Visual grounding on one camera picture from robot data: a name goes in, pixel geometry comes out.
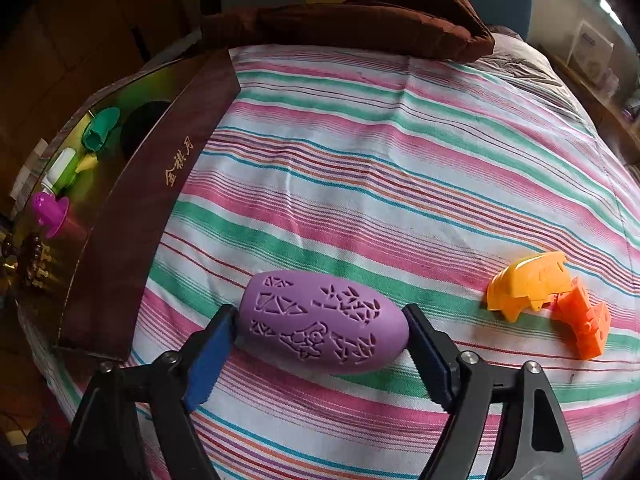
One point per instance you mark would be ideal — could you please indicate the orange toy piece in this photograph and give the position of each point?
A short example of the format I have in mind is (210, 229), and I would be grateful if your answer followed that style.
(585, 325)

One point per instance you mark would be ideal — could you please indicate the maroon box with gold interior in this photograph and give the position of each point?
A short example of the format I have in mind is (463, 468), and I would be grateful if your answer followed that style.
(135, 235)

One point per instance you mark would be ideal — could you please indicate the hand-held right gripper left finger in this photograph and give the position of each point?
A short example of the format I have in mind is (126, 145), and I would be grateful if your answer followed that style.
(210, 360)

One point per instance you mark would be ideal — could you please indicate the purple carved egg-shaped object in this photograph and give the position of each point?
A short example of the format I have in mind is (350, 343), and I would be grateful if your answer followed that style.
(320, 320)

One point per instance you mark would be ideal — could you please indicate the grey quilt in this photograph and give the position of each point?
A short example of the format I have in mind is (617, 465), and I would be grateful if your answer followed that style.
(530, 65)

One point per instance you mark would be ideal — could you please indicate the brown pillow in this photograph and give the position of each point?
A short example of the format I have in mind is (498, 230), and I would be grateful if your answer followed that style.
(350, 20)

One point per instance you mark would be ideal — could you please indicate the yellow-orange toy car shell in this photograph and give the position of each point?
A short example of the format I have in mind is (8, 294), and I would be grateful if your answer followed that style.
(525, 280)

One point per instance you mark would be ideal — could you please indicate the magenta plastic toy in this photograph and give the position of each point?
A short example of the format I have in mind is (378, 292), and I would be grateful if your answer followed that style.
(47, 207)

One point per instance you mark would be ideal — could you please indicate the green plastic toy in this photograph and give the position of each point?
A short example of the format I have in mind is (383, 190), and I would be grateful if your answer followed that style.
(102, 127)

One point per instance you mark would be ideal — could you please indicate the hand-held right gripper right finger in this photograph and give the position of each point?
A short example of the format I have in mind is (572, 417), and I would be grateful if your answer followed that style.
(432, 365)

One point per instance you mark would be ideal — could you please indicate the white box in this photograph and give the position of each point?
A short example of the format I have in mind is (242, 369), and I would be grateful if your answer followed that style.
(590, 50)

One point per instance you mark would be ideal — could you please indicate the striped blanket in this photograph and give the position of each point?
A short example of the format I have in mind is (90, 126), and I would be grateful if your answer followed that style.
(400, 160)

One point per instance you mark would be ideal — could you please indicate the white green plug-in device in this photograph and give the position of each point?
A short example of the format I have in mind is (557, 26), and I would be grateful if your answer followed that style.
(62, 167)

